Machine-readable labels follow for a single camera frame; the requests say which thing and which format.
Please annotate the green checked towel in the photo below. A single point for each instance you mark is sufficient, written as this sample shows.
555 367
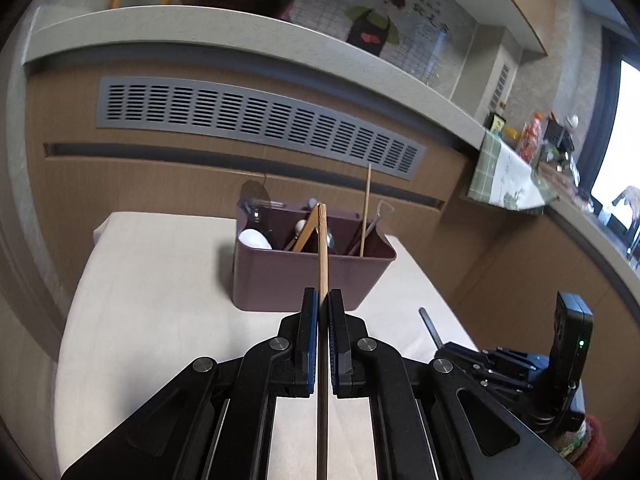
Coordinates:
502 179

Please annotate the black smiley-handle spoon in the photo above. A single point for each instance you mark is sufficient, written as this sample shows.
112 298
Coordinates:
330 242

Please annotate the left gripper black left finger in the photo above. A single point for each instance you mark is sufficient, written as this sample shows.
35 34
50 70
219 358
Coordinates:
213 420

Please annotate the orange-cap bottle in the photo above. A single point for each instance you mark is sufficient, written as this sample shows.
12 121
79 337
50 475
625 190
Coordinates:
530 138

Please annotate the grey ventilation grille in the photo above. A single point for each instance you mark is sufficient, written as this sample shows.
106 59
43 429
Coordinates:
237 113

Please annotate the beige tablecloth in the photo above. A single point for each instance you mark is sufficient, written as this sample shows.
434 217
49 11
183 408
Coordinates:
155 295

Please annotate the wooden chopstick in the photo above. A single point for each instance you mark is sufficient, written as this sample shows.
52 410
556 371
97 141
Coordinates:
365 211
323 352

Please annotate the cartoon wall sticker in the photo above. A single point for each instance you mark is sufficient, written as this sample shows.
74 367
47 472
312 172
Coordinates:
375 26

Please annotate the wooden spoon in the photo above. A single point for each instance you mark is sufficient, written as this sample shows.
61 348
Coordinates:
311 225

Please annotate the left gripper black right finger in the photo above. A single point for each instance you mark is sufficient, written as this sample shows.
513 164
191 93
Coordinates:
432 420

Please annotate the white ball-end utensil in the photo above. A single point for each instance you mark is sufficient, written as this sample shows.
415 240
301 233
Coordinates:
299 227

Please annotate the maroon plastic utensil caddy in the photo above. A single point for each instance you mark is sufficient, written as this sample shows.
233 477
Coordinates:
273 280

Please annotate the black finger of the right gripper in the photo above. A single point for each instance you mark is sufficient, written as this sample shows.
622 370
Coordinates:
470 361

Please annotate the right hand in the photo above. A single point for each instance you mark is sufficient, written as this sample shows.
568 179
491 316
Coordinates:
586 449

